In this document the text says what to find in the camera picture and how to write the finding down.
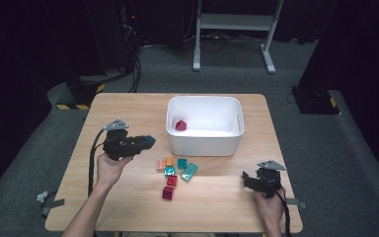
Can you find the dark magenta sloped toy brick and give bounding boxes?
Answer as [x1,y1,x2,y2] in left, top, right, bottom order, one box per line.
[175,119,189,132]

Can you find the white plastic bin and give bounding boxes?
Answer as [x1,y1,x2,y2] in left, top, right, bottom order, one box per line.
[165,95,246,158]

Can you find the cables under white stand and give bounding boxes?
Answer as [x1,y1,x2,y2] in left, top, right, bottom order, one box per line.
[183,31,265,53]

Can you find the white metal stand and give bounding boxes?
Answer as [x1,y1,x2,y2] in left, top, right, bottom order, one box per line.
[191,0,284,75]

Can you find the red square toy brick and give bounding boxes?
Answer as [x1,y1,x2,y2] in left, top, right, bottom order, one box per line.
[166,174,179,188]

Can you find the black stand base striped edge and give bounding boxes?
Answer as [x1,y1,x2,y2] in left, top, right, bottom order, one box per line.
[55,75,107,112]

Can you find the dark grey tape strip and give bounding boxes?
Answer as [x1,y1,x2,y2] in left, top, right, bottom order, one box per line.
[285,197,308,210]
[40,197,66,217]

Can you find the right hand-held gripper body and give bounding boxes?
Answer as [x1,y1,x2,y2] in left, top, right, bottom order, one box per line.
[256,160,288,199]

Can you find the black floor cable bundle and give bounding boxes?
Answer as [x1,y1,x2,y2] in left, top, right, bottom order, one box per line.
[123,19,143,94]

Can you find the person's right hand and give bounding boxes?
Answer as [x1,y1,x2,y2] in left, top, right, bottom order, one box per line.
[254,188,288,223]

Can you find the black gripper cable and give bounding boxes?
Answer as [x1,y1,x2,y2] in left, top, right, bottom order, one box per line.
[265,176,293,237]
[87,127,109,198]

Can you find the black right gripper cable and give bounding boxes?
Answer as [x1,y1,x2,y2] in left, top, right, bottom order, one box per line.
[265,176,293,237]

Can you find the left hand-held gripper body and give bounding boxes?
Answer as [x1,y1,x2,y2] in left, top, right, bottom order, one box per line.
[102,118,140,162]

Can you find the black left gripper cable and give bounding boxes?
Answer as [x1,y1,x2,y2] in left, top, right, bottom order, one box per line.
[87,127,109,198]

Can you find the person's left hand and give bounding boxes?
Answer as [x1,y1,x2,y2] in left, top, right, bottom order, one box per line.
[96,152,134,192]

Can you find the magenta cube toy brick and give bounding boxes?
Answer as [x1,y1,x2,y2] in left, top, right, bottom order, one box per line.
[161,186,176,201]

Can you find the long teal toy brick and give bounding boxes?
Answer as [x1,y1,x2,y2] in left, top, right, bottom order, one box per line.
[181,162,199,183]

